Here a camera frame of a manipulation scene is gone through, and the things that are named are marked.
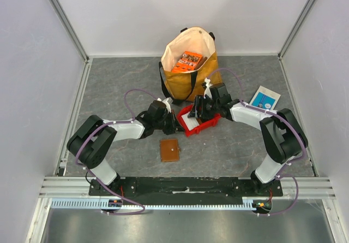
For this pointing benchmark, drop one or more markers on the brown leather card holder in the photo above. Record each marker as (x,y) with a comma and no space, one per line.
(169,150)

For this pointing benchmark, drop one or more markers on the white slotted cable duct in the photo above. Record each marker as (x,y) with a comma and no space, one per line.
(108,204)

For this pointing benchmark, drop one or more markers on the orange snack box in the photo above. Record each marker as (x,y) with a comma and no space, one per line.
(187,62)

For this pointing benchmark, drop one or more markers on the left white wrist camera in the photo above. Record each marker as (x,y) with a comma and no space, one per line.
(167,102)

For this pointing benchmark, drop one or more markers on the yellow tote bag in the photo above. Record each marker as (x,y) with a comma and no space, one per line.
(183,87)

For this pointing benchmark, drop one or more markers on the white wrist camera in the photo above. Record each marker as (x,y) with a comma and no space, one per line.
(206,85)
(167,102)

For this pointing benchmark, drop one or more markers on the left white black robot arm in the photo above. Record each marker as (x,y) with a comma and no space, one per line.
(91,142)

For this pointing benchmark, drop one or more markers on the white card stack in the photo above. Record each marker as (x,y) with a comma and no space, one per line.
(190,122)

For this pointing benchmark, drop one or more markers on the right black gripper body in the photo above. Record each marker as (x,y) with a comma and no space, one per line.
(200,107)

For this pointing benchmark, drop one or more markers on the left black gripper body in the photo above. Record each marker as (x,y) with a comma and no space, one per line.
(167,123)

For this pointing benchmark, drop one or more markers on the red plastic bin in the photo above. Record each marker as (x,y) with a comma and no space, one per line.
(203,125)

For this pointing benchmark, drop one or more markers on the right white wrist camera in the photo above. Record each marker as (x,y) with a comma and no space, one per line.
(206,85)

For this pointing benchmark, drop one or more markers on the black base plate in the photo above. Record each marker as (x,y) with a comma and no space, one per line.
(192,190)

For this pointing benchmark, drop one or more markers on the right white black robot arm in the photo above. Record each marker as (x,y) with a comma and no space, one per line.
(284,139)

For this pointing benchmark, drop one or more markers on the blue white box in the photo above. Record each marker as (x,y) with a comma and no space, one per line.
(265,98)

